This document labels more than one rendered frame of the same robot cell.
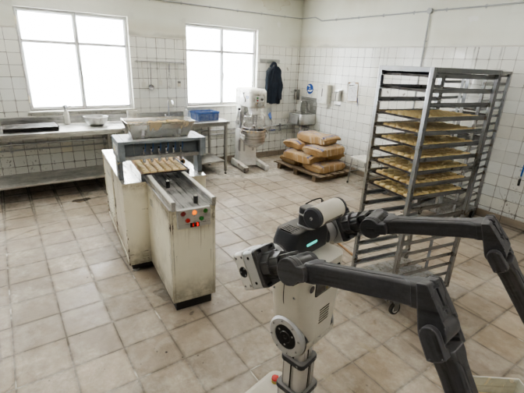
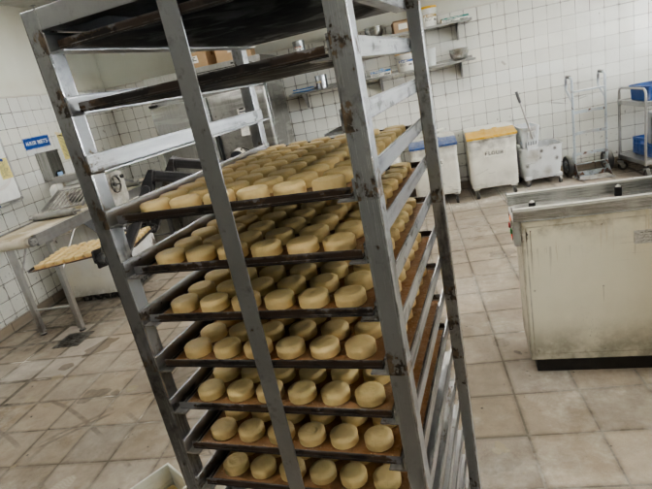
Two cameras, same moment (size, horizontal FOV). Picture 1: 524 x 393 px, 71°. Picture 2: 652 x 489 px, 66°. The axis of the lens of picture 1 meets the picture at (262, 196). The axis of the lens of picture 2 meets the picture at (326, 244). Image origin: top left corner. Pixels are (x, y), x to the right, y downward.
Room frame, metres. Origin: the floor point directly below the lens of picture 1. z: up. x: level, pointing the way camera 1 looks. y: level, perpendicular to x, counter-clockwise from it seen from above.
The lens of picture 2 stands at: (3.45, -1.87, 1.64)
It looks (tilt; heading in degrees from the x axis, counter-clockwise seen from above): 18 degrees down; 137
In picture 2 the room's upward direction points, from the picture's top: 12 degrees counter-clockwise
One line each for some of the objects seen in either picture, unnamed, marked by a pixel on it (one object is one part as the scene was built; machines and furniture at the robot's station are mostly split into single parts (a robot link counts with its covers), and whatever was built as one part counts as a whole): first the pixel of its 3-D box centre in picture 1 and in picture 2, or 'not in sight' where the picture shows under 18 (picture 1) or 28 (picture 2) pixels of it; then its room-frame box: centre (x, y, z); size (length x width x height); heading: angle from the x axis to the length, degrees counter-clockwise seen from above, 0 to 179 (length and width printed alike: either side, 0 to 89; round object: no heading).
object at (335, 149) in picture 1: (324, 149); not in sight; (6.09, -1.03, 0.47); 0.72 x 0.42 x 0.17; 131
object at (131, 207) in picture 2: (454, 118); (213, 174); (2.51, -1.27, 1.50); 0.64 x 0.03 x 0.03; 115
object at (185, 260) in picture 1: (179, 237); (595, 277); (2.65, 0.65, 0.45); 0.70 x 0.34 x 0.90; 30
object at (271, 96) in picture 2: not in sight; (232, 152); (-1.81, 1.78, 1.02); 1.40 x 0.90 x 2.05; 35
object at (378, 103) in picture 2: (412, 98); (384, 98); (2.86, -1.10, 1.59); 0.64 x 0.03 x 0.03; 115
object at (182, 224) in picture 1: (193, 217); (514, 225); (2.34, 0.47, 0.77); 0.24 x 0.04 x 0.14; 120
